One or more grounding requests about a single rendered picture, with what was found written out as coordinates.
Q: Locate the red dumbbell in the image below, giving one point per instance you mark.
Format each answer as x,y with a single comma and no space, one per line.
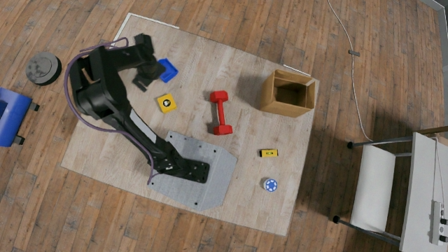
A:
219,97

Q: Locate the yellow pocket level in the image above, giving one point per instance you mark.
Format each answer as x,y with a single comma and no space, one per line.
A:
268,153

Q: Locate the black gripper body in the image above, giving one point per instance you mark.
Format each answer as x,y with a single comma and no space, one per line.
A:
150,77

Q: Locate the brown cardboard box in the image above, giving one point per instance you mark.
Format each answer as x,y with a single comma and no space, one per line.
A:
288,96

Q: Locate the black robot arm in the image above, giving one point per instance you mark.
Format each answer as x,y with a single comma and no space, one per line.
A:
94,99

